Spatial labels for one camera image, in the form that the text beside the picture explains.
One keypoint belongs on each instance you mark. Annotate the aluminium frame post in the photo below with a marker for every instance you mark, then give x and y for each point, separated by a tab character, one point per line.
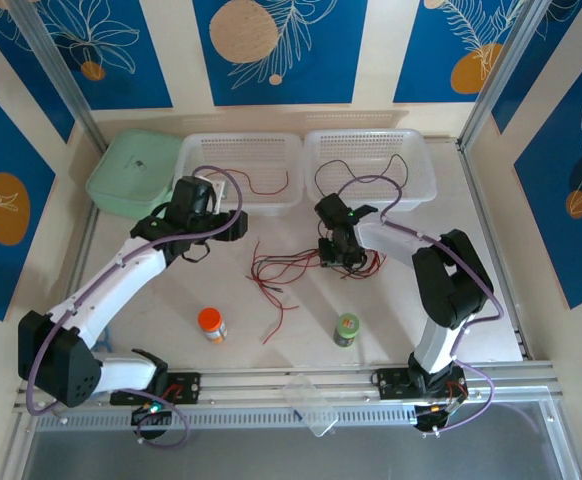
516	70
56	75

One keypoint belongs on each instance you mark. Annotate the orange lid bottle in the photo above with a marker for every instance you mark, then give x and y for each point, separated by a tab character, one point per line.
212	324

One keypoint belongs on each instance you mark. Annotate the grey metal panel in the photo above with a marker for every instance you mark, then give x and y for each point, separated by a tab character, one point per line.
271	455

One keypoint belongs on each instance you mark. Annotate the aluminium rail frame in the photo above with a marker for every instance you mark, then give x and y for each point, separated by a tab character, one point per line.
251	382

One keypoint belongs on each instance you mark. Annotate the green lidded plastic container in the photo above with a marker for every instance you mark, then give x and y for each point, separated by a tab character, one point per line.
131	170

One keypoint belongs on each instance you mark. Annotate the green bottle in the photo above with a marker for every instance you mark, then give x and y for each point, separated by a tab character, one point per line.
346	330

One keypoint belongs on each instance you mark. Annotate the black controller board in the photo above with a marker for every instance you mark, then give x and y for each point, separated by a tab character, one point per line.
433	417
151	415

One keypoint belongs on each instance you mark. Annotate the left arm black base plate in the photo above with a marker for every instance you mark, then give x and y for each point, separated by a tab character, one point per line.
191	387

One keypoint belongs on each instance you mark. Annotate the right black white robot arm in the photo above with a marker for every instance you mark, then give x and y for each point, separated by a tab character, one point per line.
451	290

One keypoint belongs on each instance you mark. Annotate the white perforated plastic basket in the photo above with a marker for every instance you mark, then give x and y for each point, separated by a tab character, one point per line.
271	160
371	150

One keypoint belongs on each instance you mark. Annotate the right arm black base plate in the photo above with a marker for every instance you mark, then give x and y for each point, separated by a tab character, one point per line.
391	384

